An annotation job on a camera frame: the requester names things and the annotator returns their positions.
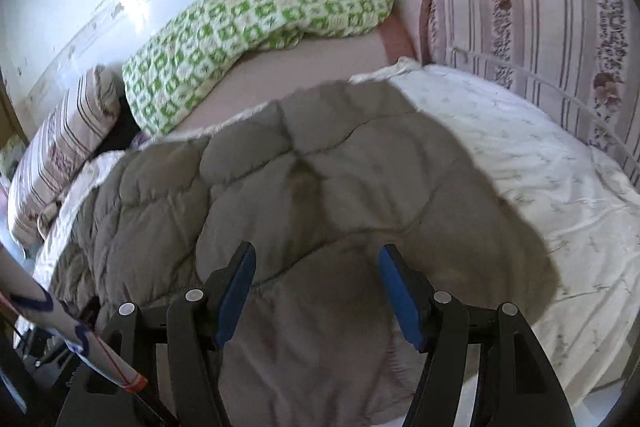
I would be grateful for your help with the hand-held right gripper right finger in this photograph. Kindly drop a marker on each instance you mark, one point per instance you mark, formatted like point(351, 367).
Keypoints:
point(405, 302)

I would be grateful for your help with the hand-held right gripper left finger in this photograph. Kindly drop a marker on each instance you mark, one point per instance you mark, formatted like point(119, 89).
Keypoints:
point(235, 302)

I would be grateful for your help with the grey-brown padded jacket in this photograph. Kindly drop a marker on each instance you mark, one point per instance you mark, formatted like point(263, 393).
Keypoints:
point(325, 187)

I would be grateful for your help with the white leaf-print duvet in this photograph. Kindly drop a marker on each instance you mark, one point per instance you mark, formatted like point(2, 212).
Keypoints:
point(550, 167)

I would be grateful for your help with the striped floral pillow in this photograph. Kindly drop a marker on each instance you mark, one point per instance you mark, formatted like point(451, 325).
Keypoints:
point(60, 147)

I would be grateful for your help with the clear plastic tube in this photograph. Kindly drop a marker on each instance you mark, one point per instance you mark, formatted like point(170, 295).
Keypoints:
point(530, 75)

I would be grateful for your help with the green white patterned pillow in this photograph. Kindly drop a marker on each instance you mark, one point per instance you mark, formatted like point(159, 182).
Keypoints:
point(225, 37)

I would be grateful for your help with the striped floral cushion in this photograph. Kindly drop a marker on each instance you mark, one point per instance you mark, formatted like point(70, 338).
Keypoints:
point(525, 7)

